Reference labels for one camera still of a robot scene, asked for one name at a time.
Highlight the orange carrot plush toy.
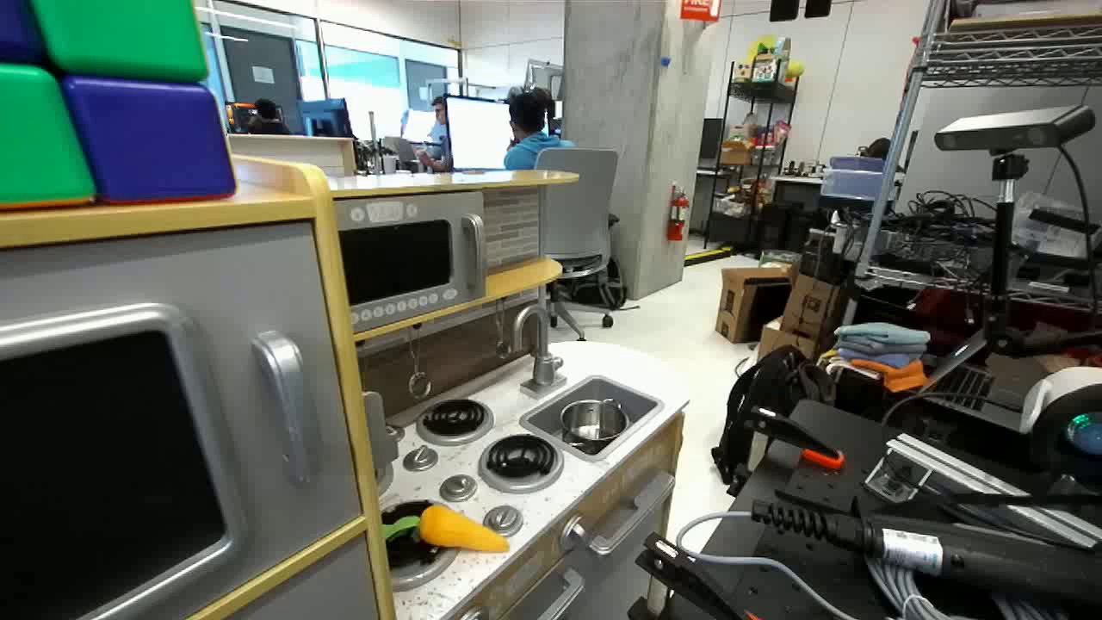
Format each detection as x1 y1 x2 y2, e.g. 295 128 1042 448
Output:
381 502 514 557

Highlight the silver toy faucet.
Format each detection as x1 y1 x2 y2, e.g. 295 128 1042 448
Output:
511 301 568 400

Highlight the small steel pot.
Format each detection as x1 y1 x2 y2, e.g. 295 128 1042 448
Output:
557 393 634 454

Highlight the grey toy sink basin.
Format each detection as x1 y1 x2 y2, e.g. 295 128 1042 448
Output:
518 376 666 461

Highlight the toy microwave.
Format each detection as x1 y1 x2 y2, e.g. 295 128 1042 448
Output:
334 189 494 338

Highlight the wooden toy kitchen unit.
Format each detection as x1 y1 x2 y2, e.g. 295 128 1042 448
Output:
0 153 692 620

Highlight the grey office chair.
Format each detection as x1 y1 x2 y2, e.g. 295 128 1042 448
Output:
537 150 629 346

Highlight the small black coil burner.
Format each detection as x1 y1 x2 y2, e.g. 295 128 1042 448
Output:
412 393 495 448

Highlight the large black coil burner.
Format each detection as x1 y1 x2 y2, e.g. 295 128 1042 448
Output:
475 430 568 496
380 496 461 592

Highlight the red fire extinguisher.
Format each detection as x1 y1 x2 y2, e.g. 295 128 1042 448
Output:
666 186 692 248

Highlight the person in blue shirt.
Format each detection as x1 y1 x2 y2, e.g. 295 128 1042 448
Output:
499 86 580 171

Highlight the open brown cardboard box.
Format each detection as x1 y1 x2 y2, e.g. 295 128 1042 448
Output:
716 264 791 346

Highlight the white monitor back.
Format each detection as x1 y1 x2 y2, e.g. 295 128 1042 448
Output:
443 92 514 176

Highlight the small silver stove knob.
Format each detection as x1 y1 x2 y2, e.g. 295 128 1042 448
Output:
398 442 440 476

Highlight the medium silver stove knob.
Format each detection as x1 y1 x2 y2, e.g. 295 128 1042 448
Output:
438 471 480 506

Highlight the large silver stove knob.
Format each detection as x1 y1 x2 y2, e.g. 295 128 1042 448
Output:
480 502 526 538

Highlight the seated person dark hair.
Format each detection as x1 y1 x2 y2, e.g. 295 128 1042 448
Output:
424 92 456 171

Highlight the small low cardboard box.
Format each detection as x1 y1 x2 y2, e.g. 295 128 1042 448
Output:
753 320 836 367

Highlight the flat brown cardboard panel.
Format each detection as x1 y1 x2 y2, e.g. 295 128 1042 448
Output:
775 272 848 341

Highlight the small black bar clamp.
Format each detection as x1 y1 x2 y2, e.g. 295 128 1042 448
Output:
634 531 752 620

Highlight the folded blue cloth stack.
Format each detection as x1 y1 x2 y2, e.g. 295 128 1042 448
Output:
832 320 934 367

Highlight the pale blue storage bin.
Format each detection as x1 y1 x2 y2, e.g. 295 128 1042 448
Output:
821 153 891 207

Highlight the person with dark head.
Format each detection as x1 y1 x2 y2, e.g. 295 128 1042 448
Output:
240 97 290 139

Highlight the orange cloth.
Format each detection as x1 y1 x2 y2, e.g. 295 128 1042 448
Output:
854 355 930 395

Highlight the small metal mounting plate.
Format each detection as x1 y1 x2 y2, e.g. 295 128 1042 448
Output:
864 445 940 506

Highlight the large colourful puzzle cube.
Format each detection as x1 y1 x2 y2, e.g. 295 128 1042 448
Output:
0 0 236 215

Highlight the metal shelving unit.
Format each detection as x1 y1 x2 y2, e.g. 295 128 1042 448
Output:
854 0 1102 313

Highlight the silver microwave handle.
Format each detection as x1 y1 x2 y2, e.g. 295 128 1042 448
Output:
459 210 490 301

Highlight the silver cabinet bar handle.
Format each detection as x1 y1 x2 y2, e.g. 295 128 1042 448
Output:
521 570 588 620
562 480 674 563

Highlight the black clamp orange handle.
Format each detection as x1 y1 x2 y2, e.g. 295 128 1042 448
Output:
710 346 851 496

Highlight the black wire shelf rack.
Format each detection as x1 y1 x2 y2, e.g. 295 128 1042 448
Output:
701 30 806 255

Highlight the silver oven door handle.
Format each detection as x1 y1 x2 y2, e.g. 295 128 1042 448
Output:
248 329 320 492

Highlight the thin white cable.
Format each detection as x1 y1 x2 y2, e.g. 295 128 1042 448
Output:
670 510 857 620

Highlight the coiled grey cable bundle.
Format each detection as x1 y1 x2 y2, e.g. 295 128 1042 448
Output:
864 556 1071 620

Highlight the black camera stand pole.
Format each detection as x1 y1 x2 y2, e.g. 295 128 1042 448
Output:
987 153 1030 349

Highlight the aluminium extrusion rail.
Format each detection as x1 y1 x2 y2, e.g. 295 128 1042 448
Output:
880 429 1102 553

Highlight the grey stereo camera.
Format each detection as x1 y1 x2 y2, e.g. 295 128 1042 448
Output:
930 104 1097 155

